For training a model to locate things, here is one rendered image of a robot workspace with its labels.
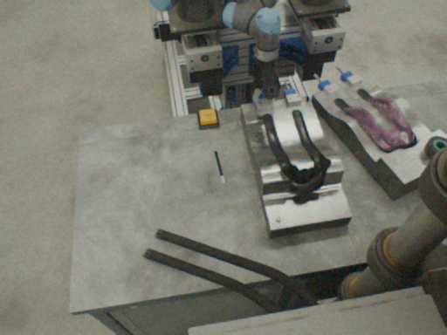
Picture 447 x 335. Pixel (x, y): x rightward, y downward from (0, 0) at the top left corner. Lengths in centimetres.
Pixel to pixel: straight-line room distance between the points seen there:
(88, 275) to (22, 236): 119
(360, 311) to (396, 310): 4
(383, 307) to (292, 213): 75
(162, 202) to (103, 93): 170
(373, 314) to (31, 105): 278
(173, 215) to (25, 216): 134
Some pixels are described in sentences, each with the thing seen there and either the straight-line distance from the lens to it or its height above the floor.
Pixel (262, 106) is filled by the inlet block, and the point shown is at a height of 91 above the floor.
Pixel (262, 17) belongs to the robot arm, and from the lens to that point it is 120.
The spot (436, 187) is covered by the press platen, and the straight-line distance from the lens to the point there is 53.
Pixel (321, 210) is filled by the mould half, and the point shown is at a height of 86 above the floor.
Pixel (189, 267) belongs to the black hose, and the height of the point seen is 86.
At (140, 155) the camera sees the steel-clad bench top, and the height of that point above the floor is 80.
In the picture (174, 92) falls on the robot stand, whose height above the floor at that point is 22.
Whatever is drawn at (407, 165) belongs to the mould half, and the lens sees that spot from 136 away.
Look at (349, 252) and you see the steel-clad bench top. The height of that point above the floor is 80.
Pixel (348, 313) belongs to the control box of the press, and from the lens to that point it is 50.
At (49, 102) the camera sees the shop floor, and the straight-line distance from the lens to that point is 300.
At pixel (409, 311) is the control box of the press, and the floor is 147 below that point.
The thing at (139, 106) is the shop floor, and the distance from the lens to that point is 274.
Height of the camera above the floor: 194
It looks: 56 degrees down
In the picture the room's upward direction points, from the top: 3 degrees counter-clockwise
